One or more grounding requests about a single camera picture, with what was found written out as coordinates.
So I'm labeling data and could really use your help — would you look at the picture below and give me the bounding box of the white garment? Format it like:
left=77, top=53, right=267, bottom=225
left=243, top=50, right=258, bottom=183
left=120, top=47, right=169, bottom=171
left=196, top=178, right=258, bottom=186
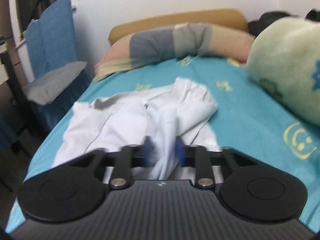
left=53, top=77, right=220, bottom=180

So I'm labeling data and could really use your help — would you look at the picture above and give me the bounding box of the teal patterned bed sheet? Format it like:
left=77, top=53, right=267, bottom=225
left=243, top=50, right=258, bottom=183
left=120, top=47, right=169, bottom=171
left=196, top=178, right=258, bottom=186
left=4, top=55, right=320, bottom=234

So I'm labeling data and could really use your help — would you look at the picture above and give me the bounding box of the grey seat cushion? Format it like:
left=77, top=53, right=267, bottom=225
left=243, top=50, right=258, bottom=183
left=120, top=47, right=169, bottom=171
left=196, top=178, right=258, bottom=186
left=23, top=61, right=87, bottom=106

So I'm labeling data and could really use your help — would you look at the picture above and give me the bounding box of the striped pink grey pillow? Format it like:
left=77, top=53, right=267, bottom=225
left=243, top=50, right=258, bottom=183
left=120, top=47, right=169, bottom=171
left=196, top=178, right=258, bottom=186
left=93, top=23, right=254, bottom=81

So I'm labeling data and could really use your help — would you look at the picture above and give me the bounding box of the light green fleece blanket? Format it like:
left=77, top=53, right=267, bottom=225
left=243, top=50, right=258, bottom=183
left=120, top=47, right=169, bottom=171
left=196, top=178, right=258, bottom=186
left=246, top=17, right=319, bottom=126

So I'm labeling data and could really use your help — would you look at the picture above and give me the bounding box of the blue covered chair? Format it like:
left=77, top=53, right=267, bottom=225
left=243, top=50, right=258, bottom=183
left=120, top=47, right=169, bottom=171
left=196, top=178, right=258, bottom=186
left=25, top=0, right=91, bottom=132

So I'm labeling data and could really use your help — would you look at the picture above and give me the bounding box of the black clothing behind blanket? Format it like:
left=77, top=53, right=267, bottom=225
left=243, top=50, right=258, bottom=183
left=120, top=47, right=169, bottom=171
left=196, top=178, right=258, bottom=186
left=248, top=9, right=319, bottom=37

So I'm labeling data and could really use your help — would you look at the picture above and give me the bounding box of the tan wooden headboard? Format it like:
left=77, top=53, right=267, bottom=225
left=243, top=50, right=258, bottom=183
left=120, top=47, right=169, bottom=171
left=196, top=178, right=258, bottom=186
left=108, top=8, right=248, bottom=45

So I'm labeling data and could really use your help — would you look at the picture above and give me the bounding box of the cardboard box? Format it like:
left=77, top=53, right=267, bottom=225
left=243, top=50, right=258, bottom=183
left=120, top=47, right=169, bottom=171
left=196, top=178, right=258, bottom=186
left=0, top=0, right=21, bottom=68

